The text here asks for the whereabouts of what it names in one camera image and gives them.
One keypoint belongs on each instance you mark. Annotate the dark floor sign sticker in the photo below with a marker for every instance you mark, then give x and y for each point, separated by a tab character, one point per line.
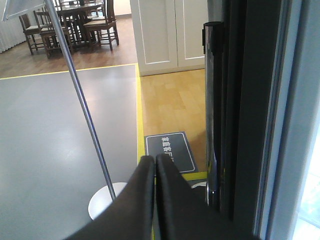
174	144

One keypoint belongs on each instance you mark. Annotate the chrome stanchion post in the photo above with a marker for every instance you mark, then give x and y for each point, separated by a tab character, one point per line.
213	41

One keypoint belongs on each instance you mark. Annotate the fridge door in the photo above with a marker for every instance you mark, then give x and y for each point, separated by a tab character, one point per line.
272	112

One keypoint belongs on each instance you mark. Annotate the wooden dining furniture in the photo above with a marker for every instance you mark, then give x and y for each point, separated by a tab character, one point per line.
94	22

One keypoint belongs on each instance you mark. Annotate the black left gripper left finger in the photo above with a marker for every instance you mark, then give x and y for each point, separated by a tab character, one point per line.
130	215

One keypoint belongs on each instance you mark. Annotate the white panelled cabinet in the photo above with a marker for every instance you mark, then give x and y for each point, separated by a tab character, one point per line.
168	35

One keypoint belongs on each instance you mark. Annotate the floor lamp stand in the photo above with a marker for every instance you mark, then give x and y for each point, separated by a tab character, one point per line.
106	195

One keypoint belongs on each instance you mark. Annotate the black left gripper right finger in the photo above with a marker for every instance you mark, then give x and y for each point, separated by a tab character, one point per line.
182	215

